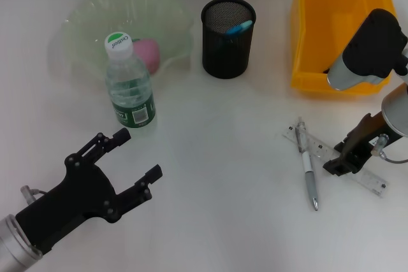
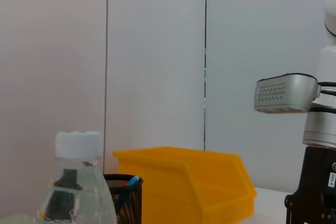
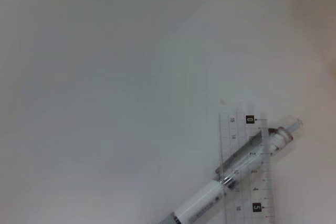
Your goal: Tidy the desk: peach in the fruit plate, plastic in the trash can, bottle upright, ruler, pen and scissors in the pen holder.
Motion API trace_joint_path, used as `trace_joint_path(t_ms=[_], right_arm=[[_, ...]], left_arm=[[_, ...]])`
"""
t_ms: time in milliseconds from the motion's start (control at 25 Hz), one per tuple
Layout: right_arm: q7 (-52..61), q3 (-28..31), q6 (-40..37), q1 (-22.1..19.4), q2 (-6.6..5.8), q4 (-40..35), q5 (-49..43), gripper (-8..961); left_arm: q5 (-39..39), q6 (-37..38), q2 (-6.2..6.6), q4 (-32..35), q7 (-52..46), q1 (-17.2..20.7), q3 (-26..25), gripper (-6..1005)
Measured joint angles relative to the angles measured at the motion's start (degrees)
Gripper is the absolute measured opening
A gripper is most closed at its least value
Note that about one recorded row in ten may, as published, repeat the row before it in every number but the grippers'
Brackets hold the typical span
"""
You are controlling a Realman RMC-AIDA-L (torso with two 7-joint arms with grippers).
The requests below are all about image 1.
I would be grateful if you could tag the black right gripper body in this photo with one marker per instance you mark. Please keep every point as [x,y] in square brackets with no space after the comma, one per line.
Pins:
[363,141]

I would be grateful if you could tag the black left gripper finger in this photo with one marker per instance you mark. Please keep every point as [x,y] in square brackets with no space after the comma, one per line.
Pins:
[119,136]
[153,174]

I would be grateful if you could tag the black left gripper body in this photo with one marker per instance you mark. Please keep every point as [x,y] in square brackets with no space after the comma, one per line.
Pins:
[73,195]

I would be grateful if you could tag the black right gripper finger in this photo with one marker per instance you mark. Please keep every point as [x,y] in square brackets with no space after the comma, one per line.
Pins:
[342,171]
[334,163]

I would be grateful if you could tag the transparent plastic ruler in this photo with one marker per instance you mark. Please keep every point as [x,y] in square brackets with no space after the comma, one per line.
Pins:
[318,147]

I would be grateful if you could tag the clear green-label water bottle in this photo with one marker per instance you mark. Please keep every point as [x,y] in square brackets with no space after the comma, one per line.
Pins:
[132,116]

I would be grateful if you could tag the grey white ballpoint pen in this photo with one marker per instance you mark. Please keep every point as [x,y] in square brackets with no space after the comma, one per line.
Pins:
[310,176]

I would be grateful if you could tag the pink plush peach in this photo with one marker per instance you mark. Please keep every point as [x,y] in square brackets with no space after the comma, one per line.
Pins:
[148,53]

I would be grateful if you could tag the light blue scissors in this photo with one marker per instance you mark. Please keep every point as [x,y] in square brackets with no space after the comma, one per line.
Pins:
[237,28]

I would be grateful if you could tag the black mesh pen holder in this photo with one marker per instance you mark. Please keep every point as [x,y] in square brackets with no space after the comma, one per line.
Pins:
[226,58]

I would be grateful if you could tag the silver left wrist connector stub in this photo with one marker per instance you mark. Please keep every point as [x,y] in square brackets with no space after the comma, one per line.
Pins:
[28,194]

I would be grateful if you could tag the yellow plastic bin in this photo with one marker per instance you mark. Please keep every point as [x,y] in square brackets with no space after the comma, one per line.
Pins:
[318,30]

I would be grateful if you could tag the translucent green ruffled bowl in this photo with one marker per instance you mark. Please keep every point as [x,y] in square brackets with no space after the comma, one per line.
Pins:
[143,7]

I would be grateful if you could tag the right wrist camera housing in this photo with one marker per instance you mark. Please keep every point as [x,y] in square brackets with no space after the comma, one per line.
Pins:
[369,49]

